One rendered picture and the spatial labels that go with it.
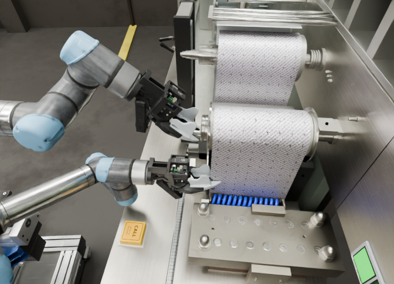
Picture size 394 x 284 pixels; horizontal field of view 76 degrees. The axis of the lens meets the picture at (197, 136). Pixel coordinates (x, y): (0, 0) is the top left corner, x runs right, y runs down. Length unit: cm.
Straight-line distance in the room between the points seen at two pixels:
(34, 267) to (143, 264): 104
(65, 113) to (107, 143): 194
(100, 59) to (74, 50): 5
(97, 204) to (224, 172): 152
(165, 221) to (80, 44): 61
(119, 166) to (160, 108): 25
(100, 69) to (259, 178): 50
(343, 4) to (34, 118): 85
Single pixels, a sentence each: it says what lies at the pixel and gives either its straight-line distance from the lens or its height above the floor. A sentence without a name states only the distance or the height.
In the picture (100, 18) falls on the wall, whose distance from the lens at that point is 490.
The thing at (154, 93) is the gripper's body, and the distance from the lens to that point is 59.
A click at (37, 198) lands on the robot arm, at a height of 109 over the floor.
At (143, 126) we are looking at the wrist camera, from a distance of 66.
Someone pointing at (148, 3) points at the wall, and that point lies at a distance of 466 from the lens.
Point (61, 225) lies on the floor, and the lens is 214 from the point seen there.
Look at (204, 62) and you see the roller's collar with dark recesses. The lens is 82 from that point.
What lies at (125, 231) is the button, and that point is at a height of 92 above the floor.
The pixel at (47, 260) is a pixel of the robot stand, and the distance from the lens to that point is 181.
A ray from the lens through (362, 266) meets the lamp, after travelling 66.
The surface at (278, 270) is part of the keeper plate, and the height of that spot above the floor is 102.
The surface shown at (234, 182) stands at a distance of 76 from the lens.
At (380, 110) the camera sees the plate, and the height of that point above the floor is 141.
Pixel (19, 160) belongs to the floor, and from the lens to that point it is 272.
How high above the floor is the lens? 172
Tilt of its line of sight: 45 degrees down
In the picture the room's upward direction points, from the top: straight up
